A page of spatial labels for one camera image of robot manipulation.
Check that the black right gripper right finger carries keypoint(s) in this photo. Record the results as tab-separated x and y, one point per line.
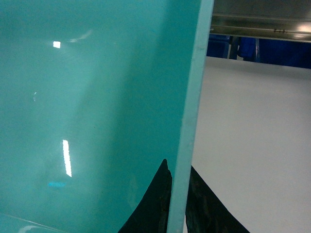
205	213

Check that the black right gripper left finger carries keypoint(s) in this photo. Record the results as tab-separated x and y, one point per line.
151	214

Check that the teal plastic bin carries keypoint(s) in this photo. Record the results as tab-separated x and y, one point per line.
94	95

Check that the blue bins under rail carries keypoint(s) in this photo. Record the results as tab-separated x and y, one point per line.
266	51

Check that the stainless steel shelf rail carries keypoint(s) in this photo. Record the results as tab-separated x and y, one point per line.
288	20

